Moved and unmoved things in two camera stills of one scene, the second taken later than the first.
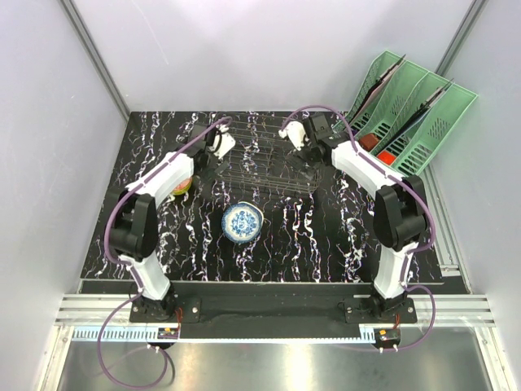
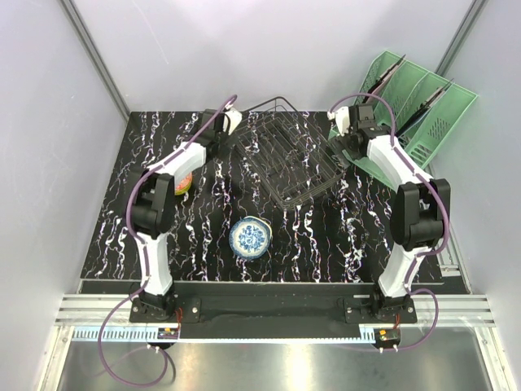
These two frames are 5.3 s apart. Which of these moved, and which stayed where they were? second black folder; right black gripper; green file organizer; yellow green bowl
Moved: right black gripper
Stayed: yellow green bowl; green file organizer; second black folder
